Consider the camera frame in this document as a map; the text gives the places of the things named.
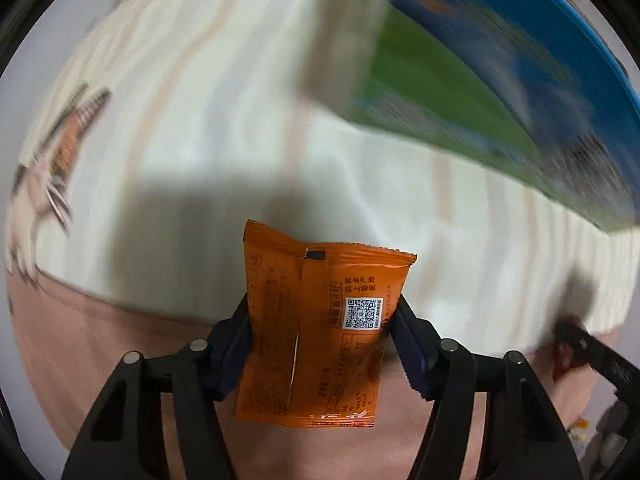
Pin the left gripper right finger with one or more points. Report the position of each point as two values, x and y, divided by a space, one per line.
417 345

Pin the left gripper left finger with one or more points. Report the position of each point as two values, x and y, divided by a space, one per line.
229 345

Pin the orange snack packet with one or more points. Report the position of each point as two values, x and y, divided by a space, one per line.
318 313

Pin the pink striped cat blanket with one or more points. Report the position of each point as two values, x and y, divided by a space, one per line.
138 138

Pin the cardboard milk box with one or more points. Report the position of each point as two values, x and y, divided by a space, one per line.
524 87

